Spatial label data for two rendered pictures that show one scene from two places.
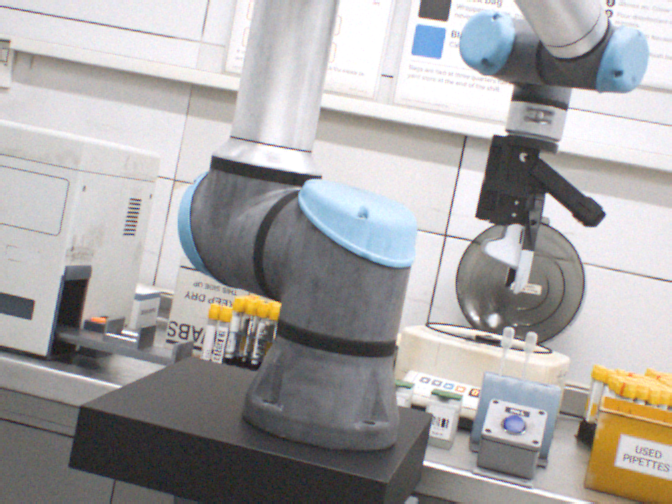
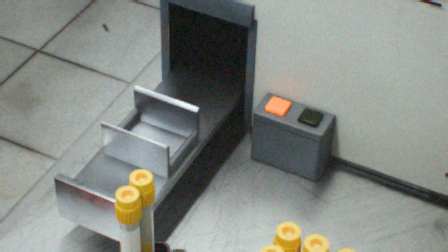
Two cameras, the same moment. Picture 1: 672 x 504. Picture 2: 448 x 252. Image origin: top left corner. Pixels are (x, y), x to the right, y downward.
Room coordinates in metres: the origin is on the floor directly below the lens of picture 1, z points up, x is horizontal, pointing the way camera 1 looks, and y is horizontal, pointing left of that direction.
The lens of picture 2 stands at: (1.70, -0.25, 1.40)
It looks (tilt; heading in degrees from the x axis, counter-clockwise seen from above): 42 degrees down; 104
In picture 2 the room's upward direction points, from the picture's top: 2 degrees clockwise
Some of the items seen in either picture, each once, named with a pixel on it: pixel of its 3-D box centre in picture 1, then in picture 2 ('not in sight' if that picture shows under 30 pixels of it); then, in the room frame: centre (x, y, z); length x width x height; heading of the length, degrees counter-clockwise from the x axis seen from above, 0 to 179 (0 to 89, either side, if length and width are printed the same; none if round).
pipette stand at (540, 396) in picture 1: (514, 417); not in sight; (1.49, -0.27, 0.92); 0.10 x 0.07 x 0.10; 85
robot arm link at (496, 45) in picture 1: (515, 49); not in sight; (1.41, -0.17, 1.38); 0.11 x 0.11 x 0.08; 48
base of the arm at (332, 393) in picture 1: (328, 376); not in sight; (1.10, -0.02, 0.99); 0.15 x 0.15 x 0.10
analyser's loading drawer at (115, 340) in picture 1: (113, 335); (166, 122); (1.52, 0.27, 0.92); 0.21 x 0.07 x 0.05; 78
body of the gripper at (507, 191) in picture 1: (516, 184); not in sight; (1.50, -0.21, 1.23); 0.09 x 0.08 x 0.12; 86
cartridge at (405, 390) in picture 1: (393, 406); not in sight; (1.48, -0.11, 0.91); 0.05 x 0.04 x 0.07; 168
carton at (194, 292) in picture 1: (267, 313); not in sight; (1.88, 0.09, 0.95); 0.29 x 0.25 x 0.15; 168
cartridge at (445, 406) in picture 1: (441, 418); not in sight; (1.47, -0.18, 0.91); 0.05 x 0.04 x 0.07; 168
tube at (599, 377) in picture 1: (594, 401); not in sight; (1.73, -0.43, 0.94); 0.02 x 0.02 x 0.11
